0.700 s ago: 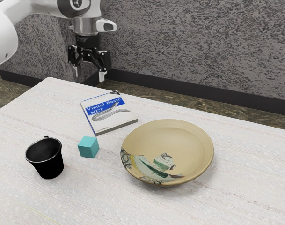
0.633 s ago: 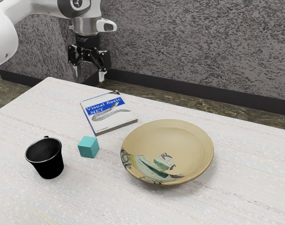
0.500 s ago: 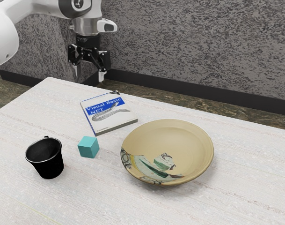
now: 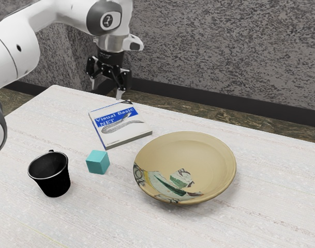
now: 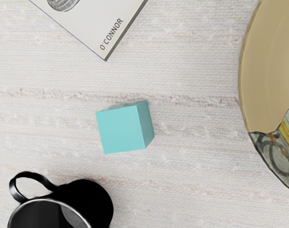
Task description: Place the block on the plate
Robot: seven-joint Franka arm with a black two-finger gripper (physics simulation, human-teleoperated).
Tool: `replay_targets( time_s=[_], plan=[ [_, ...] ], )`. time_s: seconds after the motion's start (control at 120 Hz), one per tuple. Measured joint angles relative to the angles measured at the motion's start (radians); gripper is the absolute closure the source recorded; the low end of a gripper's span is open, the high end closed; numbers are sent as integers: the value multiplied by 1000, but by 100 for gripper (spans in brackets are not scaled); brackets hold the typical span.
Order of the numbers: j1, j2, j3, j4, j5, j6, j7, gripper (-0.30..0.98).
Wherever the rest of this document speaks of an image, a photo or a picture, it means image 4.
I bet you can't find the beige painted plate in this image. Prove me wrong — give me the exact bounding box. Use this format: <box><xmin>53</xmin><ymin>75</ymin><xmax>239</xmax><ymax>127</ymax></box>
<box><xmin>132</xmin><ymin>131</ymin><xmax>237</xmax><ymax>205</ymax></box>

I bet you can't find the black cup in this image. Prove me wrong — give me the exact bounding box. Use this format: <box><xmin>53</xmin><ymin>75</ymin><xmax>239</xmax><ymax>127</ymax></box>
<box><xmin>27</xmin><ymin>149</ymin><xmax>71</xmax><ymax>198</ymax></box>

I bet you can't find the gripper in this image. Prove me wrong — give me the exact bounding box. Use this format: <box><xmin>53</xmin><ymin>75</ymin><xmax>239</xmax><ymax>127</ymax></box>
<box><xmin>85</xmin><ymin>48</ymin><xmax>133</xmax><ymax>101</ymax></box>

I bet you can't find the white and blue book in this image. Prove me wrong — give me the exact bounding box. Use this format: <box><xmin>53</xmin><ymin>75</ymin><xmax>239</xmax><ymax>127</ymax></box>
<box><xmin>88</xmin><ymin>99</ymin><xmax>153</xmax><ymax>151</ymax></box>

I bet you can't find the teal cube block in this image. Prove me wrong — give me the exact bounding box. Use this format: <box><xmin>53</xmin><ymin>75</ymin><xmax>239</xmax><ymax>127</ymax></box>
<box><xmin>85</xmin><ymin>149</ymin><xmax>111</xmax><ymax>175</ymax></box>

